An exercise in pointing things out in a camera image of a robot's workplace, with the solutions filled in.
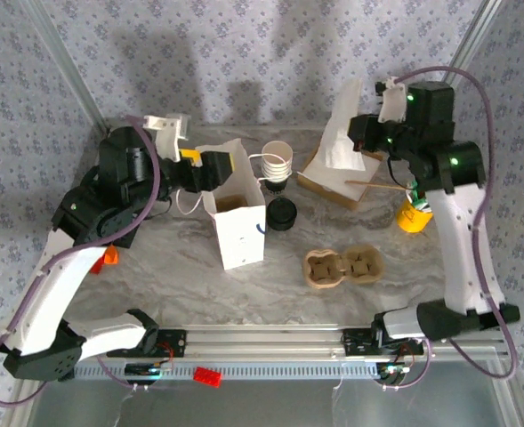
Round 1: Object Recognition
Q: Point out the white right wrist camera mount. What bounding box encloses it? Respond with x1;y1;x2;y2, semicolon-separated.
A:
374;76;408;125

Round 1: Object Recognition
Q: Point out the black white paper cup stack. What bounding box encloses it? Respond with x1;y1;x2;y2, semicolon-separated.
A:
260;141;294;197

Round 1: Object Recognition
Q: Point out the brown pulp cup carrier stack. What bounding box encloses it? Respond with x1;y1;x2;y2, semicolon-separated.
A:
302;243;386;293

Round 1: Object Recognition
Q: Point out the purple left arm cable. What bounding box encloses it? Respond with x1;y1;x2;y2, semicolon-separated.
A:
0;114;163;408

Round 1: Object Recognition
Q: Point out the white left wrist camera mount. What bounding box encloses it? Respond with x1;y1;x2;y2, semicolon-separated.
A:
143;114;193;161

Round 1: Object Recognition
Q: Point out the yellow paper cup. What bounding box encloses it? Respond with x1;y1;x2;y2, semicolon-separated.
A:
396;197;435;234

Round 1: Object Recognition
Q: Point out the black cup lid stack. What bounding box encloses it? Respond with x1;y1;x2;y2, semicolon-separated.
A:
264;197;299;232

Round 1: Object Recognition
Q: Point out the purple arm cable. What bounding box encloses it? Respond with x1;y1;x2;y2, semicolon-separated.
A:
379;66;520;393
0;114;163;408

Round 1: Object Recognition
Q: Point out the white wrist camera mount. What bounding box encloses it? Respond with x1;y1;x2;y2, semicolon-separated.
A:
143;114;193;161
374;76;408;125

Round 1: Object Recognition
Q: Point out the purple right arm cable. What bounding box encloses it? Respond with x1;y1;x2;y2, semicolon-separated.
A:
379;66;520;393

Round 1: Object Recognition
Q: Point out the brown cardboard napkin box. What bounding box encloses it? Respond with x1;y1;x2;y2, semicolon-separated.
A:
295;146;385;213

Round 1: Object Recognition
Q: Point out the red toy brick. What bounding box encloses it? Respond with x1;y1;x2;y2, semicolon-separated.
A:
193;367;224;389

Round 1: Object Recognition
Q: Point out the wooden stir stick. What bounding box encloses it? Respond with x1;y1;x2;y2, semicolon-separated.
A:
343;179;413;192

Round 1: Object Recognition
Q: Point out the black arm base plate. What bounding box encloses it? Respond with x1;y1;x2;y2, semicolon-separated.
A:
342;327;418;357
106;327;188;359

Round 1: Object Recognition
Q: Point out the white paper takeout bag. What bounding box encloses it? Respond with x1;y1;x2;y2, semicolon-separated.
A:
175;138;268;271

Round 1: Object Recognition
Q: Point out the white paper napkin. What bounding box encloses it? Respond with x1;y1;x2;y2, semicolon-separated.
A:
303;153;382;202
313;78;367;173

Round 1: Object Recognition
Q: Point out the small circuit board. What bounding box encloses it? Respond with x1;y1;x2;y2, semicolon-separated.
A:
375;360;413;384
125;360;176;380

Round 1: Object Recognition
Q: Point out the shiny metal panel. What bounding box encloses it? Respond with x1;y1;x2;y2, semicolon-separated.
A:
20;359;519;427

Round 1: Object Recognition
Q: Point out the grey slotted cable duct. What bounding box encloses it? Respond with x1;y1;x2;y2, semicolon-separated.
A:
72;360;381;380

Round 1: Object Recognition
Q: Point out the aluminium frame post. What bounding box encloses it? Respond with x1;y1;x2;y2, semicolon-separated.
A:
439;0;505;90
20;0;111;137

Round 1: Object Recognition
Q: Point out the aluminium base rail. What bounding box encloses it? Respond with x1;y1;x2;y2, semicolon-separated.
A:
65;323;510;359

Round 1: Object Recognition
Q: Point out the small orange plastic piece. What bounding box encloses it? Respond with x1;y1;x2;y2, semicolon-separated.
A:
89;246;121;275

